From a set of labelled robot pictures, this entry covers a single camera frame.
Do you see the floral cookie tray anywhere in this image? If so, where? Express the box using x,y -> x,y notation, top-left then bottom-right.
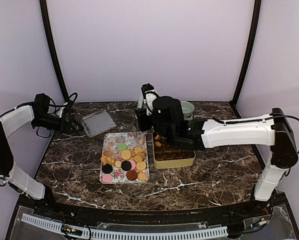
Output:
99,132 -> 150,185

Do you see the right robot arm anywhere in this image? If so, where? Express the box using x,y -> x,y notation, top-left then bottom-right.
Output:
135,91 -> 298,217

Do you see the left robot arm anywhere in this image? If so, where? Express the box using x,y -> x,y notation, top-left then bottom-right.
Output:
0,92 -> 83,218

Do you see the silver tin lid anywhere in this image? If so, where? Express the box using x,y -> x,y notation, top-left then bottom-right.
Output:
81,109 -> 117,138

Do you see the green sandwich cookie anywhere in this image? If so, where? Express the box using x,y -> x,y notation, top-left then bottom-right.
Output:
117,143 -> 127,151

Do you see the dotted round yellow biscuit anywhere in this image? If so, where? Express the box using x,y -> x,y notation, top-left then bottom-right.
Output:
121,149 -> 132,161

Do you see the gold cookie tin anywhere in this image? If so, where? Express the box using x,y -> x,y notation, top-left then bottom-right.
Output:
152,132 -> 196,169

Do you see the pink sandwich cookie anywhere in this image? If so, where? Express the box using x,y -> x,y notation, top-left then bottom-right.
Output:
102,173 -> 113,184
129,160 -> 136,170

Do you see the light green ceramic bowl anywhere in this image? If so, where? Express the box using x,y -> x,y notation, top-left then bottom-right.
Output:
180,101 -> 195,121

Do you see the black sandwich cookie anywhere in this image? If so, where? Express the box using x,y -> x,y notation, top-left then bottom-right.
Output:
121,160 -> 132,172
102,164 -> 113,174

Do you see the swirl butter cookie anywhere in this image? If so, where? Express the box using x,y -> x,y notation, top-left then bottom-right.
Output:
137,171 -> 148,182

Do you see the brown chocolate cookie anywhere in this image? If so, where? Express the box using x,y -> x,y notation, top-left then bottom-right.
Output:
126,170 -> 138,181

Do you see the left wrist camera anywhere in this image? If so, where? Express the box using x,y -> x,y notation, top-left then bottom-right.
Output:
55,102 -> 71,118

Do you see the white slotted cable duct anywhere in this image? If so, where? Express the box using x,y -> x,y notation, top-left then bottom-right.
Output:
20,213 -> 229,240

